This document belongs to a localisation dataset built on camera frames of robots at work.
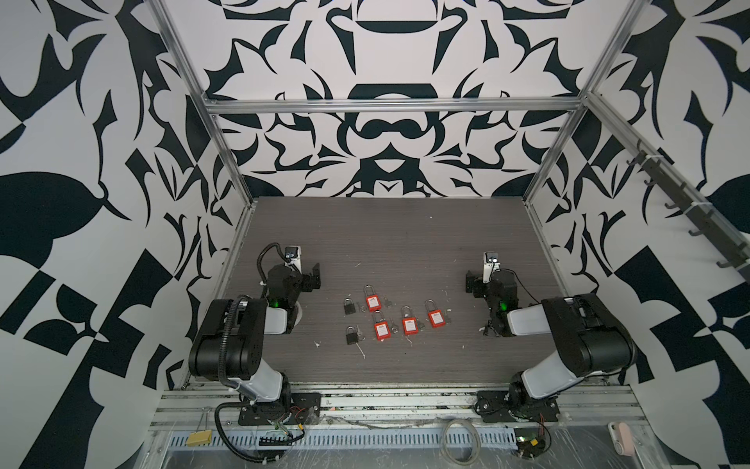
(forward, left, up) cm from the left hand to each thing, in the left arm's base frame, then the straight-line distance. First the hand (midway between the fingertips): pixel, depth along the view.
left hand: (301, 258), depth 93 cm
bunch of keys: (-22, -54, -6) cm, 59 cm away
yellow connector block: (-45, +20, -7) cm, 50 cm away
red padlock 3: (-19, -33, -7) cm, 39 cm away
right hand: (-4, -59, -3) cm, 59 cm away
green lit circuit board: (-48, -59, -9) cm, 77 cm away
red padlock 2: (-21, -25, -7) cm, 33 cm away
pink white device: (-49, -79, -5) cm, 93 cm away
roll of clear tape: (-15, 0, -7) cm, 17 cm away
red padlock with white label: (-17, -41, -8) cm, 45 cm away
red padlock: (-12, -22, -7) cm, 26 cm away
